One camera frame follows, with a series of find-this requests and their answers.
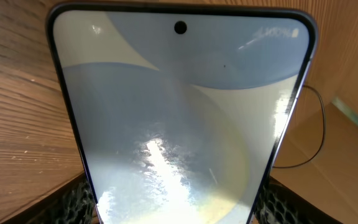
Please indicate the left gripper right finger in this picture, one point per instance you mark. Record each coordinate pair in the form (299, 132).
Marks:
(278, 204)

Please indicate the Galaxy S24 smartphone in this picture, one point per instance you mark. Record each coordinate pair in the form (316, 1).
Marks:
(178, 110)

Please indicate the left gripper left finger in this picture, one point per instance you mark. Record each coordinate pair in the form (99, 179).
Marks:
(71, 204)

